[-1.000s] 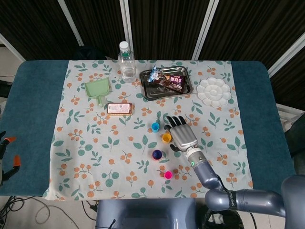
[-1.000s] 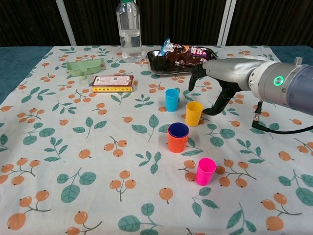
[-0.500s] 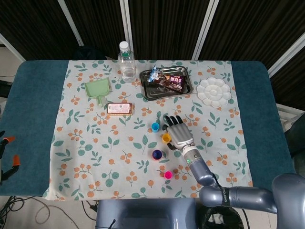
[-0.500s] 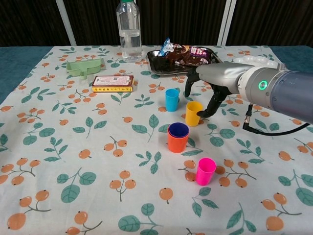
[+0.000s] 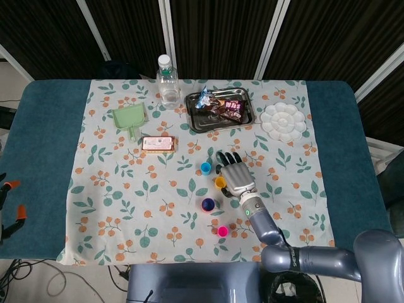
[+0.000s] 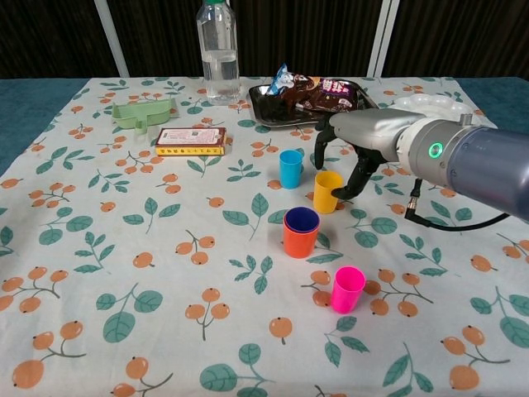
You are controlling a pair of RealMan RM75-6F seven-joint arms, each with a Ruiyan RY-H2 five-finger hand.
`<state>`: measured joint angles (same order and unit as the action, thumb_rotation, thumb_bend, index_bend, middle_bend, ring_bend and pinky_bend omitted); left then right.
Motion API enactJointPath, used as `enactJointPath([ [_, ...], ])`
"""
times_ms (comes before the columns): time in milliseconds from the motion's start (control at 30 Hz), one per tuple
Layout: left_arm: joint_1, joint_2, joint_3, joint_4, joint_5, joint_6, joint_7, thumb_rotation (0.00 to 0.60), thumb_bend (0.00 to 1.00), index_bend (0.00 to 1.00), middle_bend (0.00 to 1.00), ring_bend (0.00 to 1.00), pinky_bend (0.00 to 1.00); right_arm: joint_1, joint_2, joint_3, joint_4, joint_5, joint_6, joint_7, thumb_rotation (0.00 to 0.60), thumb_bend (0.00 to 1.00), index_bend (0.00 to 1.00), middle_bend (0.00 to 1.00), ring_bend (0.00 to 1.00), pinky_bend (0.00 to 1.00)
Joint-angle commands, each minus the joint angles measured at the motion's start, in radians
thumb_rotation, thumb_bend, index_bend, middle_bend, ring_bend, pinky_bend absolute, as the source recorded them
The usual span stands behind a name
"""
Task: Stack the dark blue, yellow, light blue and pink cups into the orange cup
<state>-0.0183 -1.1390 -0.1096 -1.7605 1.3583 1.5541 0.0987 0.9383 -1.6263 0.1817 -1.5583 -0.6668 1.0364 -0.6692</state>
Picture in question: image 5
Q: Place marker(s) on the black orange-tipped left robot hand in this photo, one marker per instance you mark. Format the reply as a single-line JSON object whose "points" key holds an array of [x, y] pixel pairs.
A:
{"points": [[2, 199]]}

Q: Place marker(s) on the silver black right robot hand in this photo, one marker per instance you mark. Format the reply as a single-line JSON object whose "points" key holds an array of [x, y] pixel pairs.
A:
{"points": [[236, 180]]}

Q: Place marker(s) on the yellow plastic cup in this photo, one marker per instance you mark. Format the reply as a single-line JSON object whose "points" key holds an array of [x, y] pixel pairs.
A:
{"points": [[219, 183]]}

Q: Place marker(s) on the light blue plastic cup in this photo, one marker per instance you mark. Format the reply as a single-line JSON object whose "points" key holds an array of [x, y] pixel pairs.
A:
{"points": [[205, 168]]}

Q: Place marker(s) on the dark blue plastic cup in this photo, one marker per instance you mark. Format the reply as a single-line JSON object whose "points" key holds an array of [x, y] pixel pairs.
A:
{"points": [[208, 203]]}

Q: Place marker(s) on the small pink plastic cup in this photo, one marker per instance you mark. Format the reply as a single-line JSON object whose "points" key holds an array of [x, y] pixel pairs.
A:
{"points": [[222, 231]]}

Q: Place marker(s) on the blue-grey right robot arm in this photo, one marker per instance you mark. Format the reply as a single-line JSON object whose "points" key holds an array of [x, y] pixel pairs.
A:
{"points": [[265, 227]]}

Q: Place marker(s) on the large orange plastic cup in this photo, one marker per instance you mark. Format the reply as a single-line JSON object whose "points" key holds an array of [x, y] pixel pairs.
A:
{"points": [[208, 211]]}

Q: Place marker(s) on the teal table cover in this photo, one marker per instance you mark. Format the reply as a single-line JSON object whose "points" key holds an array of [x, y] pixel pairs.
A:
{"points": [[41, 142]]}

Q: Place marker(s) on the stainless steel tray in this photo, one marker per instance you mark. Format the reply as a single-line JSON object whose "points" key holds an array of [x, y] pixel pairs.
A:
{"points": [[202, 118]]}

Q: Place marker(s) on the brown snack packet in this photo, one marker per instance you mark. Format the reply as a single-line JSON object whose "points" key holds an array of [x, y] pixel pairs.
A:
{"points": [[232, 109]]}

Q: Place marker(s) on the white flower paint palette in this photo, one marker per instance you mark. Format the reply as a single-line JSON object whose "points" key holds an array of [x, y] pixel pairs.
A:
{"points": [[283, 121]]}

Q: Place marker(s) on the red yellow card box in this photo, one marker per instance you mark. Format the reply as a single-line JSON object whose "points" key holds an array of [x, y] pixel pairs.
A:
{"points": [[158, 144]]}

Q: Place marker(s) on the blue white snack wrapper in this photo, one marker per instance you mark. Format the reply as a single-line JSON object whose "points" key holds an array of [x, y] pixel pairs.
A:
{"points": [[203, 98]]}

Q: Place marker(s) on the floral leaf fruit tablecloth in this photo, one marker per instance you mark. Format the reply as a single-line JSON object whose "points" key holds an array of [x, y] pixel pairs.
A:
{"points": [[126, 189]]}

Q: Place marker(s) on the blue-grey robot torso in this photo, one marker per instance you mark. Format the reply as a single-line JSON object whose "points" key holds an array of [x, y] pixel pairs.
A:
{"points": [[189, 284]]}

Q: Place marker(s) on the clear plastic water bottle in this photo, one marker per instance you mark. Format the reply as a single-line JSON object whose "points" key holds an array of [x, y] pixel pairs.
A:
{"points": [[168, 85]]}

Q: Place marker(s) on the green plastic dustpan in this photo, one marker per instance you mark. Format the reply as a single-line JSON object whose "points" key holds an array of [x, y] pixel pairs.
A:
{"points": [[129, 116]]}

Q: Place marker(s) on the white metal rack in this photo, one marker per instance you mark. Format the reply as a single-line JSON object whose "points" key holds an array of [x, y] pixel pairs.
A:
{"points": [[382, 151]]}

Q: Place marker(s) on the dark teal chair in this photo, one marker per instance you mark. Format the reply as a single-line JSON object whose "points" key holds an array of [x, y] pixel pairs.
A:
{"points": [[394, 195]]}

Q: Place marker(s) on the black bag behind table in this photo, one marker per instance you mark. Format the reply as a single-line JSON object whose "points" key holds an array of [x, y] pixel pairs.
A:
{"points": [[116, 71]]}

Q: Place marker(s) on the white partition frame post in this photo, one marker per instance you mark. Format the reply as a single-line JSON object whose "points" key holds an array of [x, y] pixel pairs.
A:
{"points": [[271, 34], [15, 63], [167, 28], [93, 30], [378, 74]]}

